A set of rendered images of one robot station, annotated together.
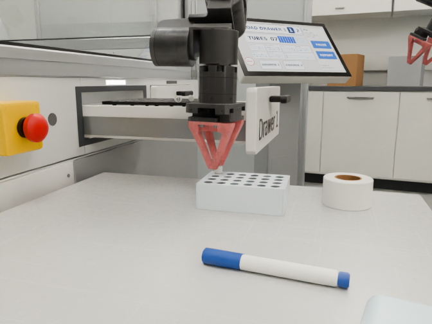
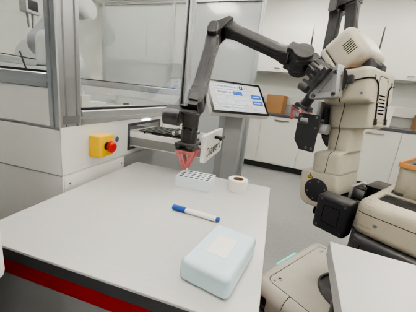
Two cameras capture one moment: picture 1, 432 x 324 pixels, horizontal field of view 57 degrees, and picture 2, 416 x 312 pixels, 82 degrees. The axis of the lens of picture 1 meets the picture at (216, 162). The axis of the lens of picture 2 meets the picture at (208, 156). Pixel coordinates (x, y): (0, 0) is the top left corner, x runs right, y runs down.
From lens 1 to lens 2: 0.29 m
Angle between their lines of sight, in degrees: 3
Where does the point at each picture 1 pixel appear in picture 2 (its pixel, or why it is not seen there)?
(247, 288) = (185, 219)
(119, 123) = (146, 142)
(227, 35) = (194, 116)
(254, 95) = (205, 138)
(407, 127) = not seen: hidden behind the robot
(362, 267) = (228, 216)
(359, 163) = (277, 157)
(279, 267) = (197, 213)
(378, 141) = (288, 146)
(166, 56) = (168, 121)
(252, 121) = (203, 150)
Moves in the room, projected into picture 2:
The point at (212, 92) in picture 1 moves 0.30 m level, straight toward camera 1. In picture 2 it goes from (186, 138) to (176, 162)
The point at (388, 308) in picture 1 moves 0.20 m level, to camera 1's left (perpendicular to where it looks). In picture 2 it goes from (218, 228) to (124, 220)
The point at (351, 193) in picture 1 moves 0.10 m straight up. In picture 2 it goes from (237, 186) to (241, 158)
